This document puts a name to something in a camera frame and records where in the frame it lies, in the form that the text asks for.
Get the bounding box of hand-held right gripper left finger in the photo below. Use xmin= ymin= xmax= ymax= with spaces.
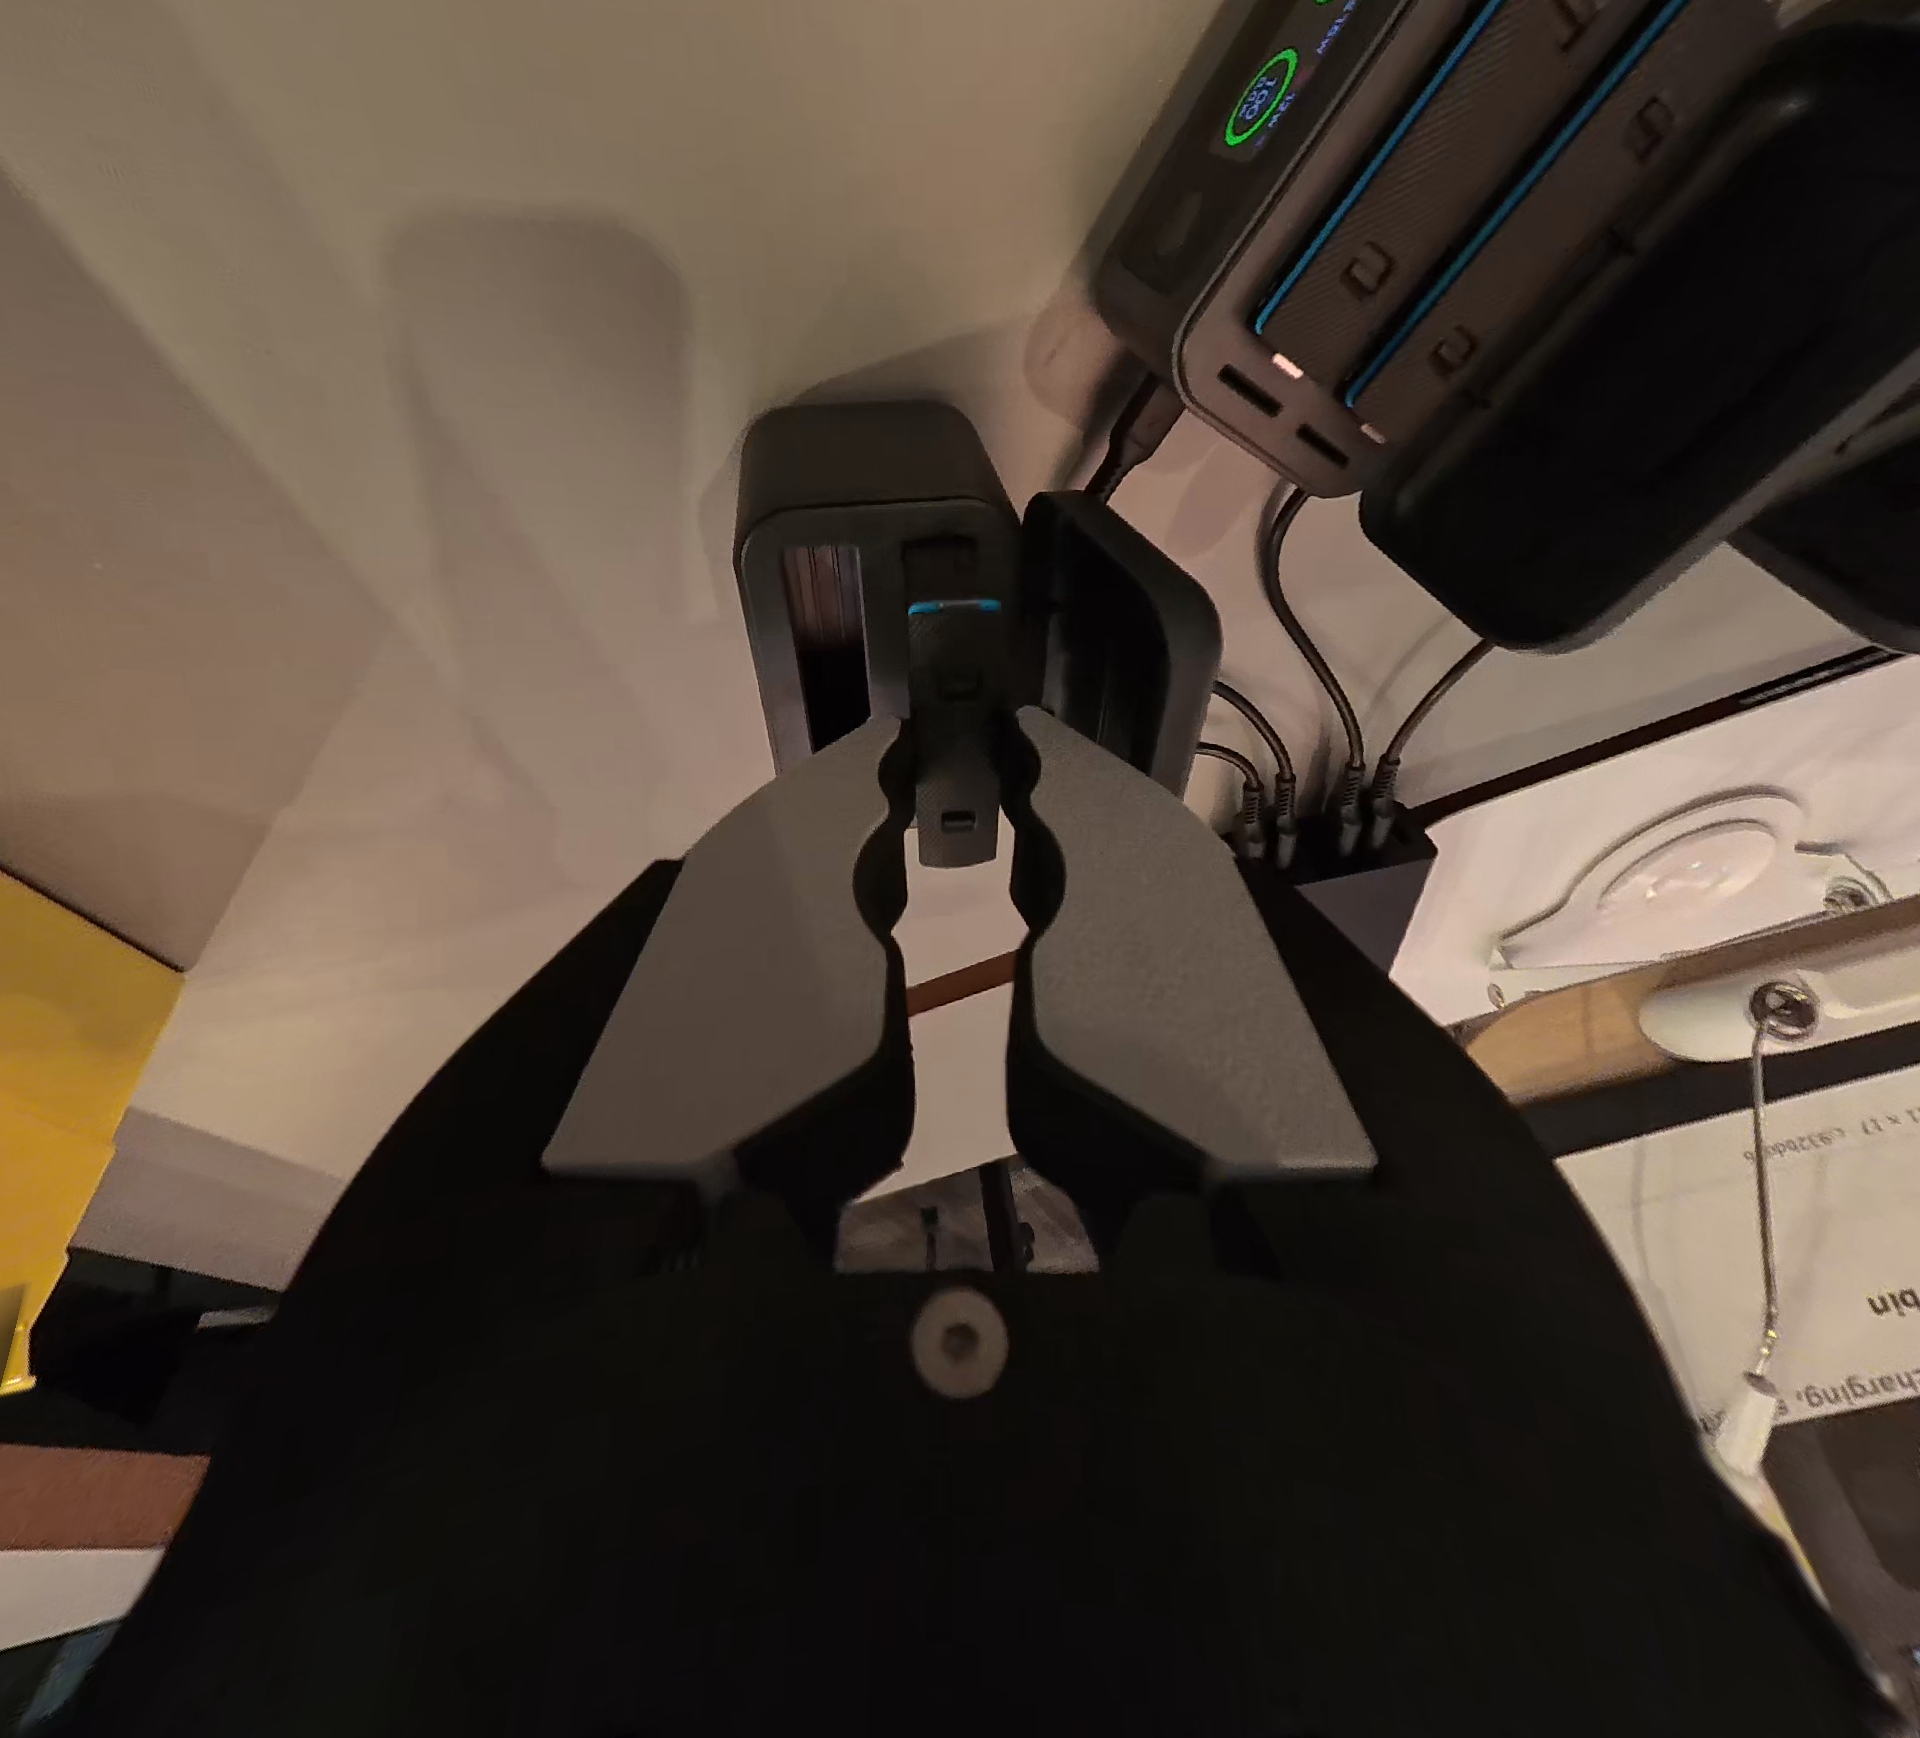
xmin=541 ymin=709 xmax=920 ymax=1187

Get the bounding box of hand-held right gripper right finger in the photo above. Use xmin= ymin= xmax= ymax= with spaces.
xmin=1003 ymin=705 xmax=1390 ymax=1187

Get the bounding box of black battery blue stripe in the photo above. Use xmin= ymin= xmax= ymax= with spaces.
xmin=1254 ymin=0 xmax=1727 ymax=405
xmin=899 ymin=535 xmax=1008 ymax=869
xmin=1342 ymin=0 xmax=1792 ymax=466

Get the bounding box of black battery charger case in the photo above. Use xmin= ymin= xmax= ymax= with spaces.
xmin=732 ymin=401 xmax=1219 ymax=854
xmin=1086 ymin=0 xmax=1920 ymax=655

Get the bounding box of yellow plastic bin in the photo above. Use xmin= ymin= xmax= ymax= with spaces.
xmin=0 ymin=869 xmax=201 ymax=1387

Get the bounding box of black charging hub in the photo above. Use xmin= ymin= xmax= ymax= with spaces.
xmin=1195 ymin=755 xmax=1444 ymax=947

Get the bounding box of wooden instruction board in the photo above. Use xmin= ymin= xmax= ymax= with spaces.
xmin=1465 ymin=935 xmax=1920 ymax=1500

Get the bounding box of white clip bar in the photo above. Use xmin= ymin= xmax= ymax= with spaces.
xmin=1635 ymin=968 xmax=1920 ymax=1067

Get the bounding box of white base mat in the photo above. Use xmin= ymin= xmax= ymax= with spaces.
xmin=1440 ymin=720 xmax=1920 ymax=996

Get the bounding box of black charging cable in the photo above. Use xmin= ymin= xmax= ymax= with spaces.
xmin=1366 ymin=629 xmax=1501 ymax=825
xmin=1090 ymin=368 xmax=1188 ymax=518
xmin=1261 ymin=486 xmax=1377 ymax=825

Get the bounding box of thin grey cord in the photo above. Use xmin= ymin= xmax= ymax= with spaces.
xmin=1711 ymin=1018 xmax=1806 ymax=1477

